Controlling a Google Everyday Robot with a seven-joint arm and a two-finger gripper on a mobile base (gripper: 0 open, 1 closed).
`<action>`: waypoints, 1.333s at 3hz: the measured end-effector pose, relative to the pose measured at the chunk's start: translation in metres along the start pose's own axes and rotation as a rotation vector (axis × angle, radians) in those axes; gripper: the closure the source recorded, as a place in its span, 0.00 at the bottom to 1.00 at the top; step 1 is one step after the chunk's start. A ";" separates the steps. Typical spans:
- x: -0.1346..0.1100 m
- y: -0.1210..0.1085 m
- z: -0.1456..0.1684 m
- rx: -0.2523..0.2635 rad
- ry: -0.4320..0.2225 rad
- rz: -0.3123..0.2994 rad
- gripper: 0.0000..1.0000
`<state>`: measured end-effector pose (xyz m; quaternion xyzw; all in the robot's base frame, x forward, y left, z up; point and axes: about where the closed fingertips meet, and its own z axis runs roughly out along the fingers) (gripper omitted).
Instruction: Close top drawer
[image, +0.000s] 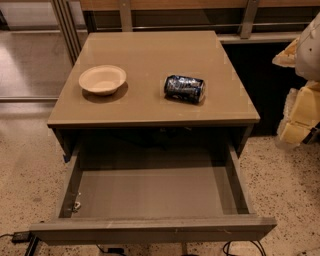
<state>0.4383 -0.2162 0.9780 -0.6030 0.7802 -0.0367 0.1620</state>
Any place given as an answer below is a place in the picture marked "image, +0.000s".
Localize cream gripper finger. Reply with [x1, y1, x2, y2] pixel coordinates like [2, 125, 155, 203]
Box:
[272, 37, 299, 68]

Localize grey top drawer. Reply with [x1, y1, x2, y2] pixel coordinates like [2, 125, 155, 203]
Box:
[30, 142, 276, 245]

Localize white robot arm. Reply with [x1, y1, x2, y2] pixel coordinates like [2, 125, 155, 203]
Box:
[272, 13, 320, 148]

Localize grey drawer cabinet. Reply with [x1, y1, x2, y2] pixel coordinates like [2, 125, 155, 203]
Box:
[48, 31, 259, 157]

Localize crushed blue soda can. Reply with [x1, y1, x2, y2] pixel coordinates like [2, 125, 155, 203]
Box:
[164, 75, 206, 104]

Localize white paper bowl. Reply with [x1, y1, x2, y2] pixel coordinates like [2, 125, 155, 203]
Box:
[79, 65, 127, 96]

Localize black power adapter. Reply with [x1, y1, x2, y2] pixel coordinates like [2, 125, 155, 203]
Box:
[11, 231, 31, 244]

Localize metal shelf frame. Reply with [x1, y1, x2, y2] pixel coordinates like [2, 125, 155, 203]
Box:
[48, 0, 320, 61]

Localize black cables on floor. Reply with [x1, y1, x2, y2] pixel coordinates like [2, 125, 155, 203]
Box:
[222, 240, 268, 256]

